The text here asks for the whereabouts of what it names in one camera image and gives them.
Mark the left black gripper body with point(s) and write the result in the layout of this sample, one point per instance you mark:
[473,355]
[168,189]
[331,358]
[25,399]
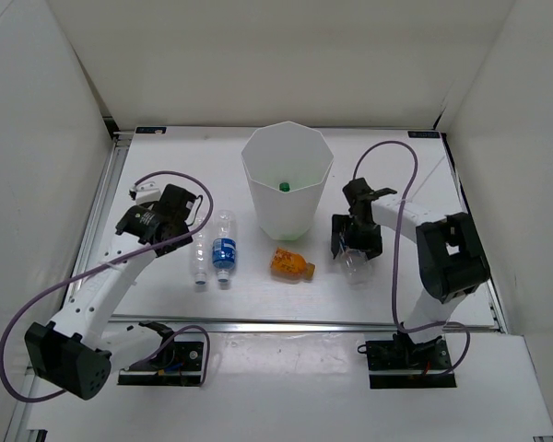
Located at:
[173,247]

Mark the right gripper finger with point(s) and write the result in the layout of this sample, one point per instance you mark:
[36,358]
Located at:
[338,241]
[366,239]

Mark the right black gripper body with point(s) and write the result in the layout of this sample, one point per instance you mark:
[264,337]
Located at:
[356,226]

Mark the white label clear bottle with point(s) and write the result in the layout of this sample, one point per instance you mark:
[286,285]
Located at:
[354,264]

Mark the clear unlabelled plastic bottle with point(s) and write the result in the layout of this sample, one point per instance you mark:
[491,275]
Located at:
[199,253]

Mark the blue label clear bottle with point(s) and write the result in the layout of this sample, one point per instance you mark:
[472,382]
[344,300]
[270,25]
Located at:
[224,246]

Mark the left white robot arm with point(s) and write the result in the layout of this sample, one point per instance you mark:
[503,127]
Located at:
[71,351]

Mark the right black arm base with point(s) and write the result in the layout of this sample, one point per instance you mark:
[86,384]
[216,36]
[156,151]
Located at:
[399,364]

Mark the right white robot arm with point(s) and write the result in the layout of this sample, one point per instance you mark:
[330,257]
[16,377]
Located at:
[451,261]

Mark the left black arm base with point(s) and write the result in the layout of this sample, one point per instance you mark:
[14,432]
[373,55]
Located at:
[182,359]

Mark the white faceted plastic bin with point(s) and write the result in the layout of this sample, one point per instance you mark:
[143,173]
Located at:
[286,165]

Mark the orange juice bottle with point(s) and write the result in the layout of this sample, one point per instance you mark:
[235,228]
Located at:
[291,265]

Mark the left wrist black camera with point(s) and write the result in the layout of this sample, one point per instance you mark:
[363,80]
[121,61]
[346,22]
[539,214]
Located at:
[176,203]

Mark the wrist black camera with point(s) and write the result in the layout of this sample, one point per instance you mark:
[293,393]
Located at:
[357,190]
[176,203]

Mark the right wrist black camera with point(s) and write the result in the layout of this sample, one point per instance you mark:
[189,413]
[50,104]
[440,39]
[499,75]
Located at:
[357,190]

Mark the aluminium left frame rail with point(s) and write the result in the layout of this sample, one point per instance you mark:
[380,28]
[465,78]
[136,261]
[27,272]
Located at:
[101,206]

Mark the aluminium front rail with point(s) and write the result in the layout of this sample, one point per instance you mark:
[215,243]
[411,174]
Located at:
[254,326]

